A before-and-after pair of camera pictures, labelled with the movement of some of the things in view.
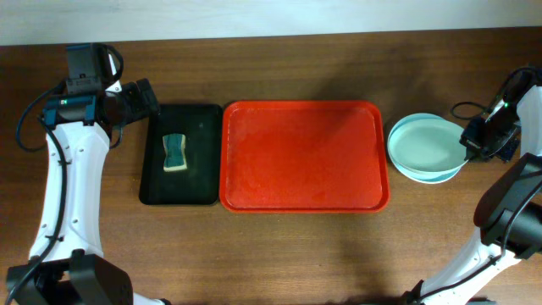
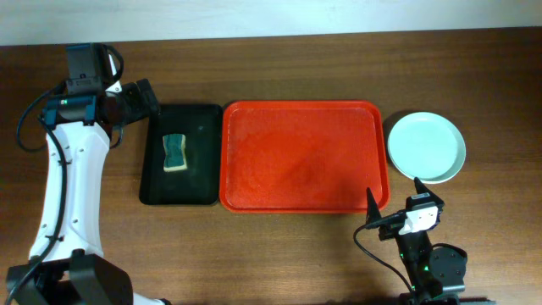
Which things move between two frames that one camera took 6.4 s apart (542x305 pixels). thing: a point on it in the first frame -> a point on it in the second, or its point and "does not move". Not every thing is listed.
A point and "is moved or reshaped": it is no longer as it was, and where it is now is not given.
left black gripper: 141,98 does not move
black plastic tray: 201,182 does not move
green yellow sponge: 174,159 does not move
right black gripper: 481,134 -> 433,199
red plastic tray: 296,157 does not move
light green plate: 428,146 is moved or reshaped
